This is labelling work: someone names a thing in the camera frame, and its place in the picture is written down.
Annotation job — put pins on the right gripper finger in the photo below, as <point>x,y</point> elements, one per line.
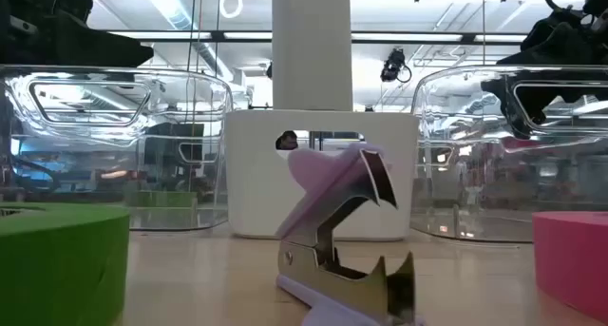
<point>570,50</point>

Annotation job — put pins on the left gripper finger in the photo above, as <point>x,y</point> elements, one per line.
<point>85,48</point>

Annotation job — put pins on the red tape roll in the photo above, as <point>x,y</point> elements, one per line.
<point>575,259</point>

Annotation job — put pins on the large green tape roll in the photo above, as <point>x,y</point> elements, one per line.
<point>57,269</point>

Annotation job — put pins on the purple stapler remover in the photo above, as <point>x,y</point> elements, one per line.
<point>313,169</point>

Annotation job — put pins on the clear plastic bin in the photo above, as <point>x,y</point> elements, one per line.
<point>95,140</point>
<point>475,188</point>

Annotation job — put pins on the black ceiling track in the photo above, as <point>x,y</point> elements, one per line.
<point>468,37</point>

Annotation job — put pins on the white plastic bin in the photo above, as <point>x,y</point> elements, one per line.
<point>256,188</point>

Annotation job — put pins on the person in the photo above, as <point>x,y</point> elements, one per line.
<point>287,140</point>

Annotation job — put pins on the black ceiling camera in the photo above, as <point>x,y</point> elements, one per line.
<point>393,64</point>

